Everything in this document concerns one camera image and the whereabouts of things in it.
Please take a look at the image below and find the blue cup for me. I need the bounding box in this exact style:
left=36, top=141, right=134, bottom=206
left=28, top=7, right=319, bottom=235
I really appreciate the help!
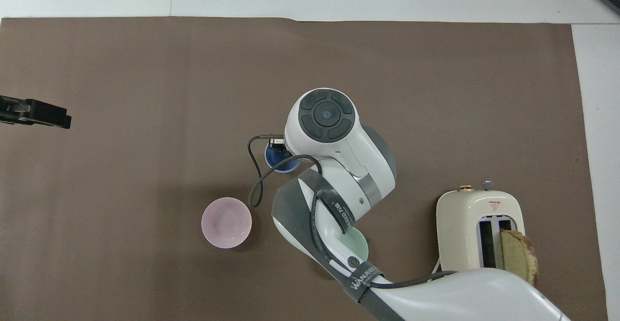
left=264, top=142, right=302, bottom=173

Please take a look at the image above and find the mint green bowl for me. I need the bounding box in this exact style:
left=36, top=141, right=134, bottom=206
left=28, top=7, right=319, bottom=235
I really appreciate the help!
left=338, top=227, right=370, bottom=264

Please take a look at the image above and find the pink bowl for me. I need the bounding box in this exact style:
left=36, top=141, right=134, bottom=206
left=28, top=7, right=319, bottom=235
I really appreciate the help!
left=201, top=197, right=253, bottom=249

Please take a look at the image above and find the cream toaster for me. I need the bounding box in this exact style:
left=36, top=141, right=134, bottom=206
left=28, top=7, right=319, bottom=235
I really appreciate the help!
left=435, top=182, right=527, bottom=272

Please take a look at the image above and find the bread slice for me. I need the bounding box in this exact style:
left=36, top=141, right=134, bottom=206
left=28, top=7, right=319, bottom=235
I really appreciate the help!
left=500, top=229, right=539, bottom=286

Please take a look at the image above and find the black cable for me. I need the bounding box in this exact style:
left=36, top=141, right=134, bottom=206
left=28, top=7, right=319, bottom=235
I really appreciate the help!
left=248, top=134, right=323, bottom=209

